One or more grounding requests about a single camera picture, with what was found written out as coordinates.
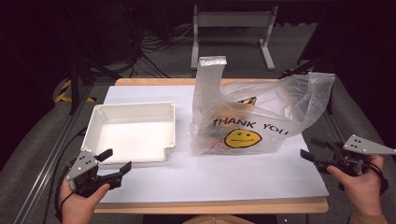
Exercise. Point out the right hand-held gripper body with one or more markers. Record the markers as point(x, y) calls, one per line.
point(358, 149)

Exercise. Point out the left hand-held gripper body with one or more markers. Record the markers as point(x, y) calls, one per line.
point(83, 170)

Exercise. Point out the clear smiley plastic bag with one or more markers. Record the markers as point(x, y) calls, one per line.
point(289, 102)

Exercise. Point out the yellow black chip bag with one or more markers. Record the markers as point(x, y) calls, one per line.
point(249, 100)

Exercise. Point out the person's left hand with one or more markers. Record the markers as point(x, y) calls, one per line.
point(77, 207)

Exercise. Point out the person's right hand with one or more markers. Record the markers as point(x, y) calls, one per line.
point(362, 189)

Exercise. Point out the white plastic box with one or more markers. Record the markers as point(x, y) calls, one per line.
point(130, 137)

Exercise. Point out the yellow black floor tape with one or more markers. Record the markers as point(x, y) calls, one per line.
point(63, 93)

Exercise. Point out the black metal stand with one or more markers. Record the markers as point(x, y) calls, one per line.
point(323, 67)

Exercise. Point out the black tripod stand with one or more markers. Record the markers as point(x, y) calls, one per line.
point(74, 84)

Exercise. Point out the wooden table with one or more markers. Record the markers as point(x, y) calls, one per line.
point(202, 207)

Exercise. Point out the white paper sheet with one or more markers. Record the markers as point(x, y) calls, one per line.
point(218, 177)

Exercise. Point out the person's tan jacket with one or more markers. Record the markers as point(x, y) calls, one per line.
point(218, 220)

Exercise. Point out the white metal stand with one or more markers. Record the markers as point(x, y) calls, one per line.
point(233, 19)

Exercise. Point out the aluminium rail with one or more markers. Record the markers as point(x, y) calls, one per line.
point(46, 168)
point(336, 129)

